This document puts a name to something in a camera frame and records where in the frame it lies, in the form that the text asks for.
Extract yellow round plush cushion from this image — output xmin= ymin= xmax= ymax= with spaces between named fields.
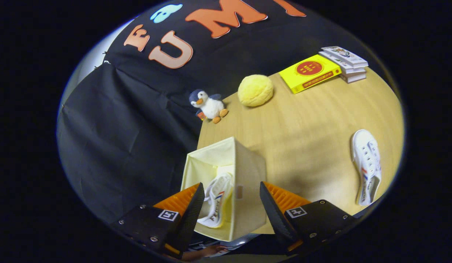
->
xmin=238 ymin=74 xmax=274 ymax=107

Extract penguin plush toy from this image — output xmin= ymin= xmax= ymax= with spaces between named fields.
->
xmin=189 ymin=89 xmax=229 ymax=124

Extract cream fabric storage box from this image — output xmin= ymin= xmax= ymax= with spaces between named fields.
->
xmin=180 ymin=137 xmax=267 ymax=242

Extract black backdrop cloth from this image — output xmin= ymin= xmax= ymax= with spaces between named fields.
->
xmin=57 ymin=0 xmax=394 ymax=223

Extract yellow book with red circle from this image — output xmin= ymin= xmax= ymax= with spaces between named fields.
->
xmin=278 ymin=54 xmax=342 ymax=95

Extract white paperback book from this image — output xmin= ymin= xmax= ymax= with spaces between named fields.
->
xmin=318 ymin=51 xmax=367 ymax=75

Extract white illustrated cover book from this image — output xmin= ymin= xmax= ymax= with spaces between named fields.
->
xmin=321 ymin=46 xmax=369 ymax=69

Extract white canvas shoe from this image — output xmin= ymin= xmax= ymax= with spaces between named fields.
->
xmin=197 ymin=172 xmax=234 ymax=229
xmin=351 ymin=129 xmax=382 ymax=206

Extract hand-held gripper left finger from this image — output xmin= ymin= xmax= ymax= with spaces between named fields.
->
xmin=116 ymin=183 xmax=205 ymax=258

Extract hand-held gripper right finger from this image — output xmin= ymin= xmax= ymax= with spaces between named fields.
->
xmin=259 ymin=182 xmax=358 ymax=256

